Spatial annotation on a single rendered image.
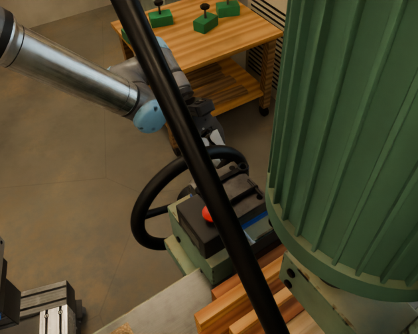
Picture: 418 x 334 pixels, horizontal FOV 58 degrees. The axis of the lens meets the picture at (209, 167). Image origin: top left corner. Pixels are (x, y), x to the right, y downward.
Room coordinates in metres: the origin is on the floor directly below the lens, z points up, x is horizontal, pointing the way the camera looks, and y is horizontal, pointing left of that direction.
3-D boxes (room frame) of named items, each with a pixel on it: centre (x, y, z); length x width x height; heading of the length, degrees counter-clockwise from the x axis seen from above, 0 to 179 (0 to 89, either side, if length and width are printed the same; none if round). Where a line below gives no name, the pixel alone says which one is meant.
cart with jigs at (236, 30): (1.72, 0.03, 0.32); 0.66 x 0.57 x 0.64; 118
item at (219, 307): (0.22, -0.06, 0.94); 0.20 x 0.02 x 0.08; 120
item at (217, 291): (0.24, -0.06, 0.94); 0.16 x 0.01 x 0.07; 120
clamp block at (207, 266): (0.34, -0.02, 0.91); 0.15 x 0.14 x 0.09; 120
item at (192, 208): (0.34, -0.01, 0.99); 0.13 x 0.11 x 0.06; 120
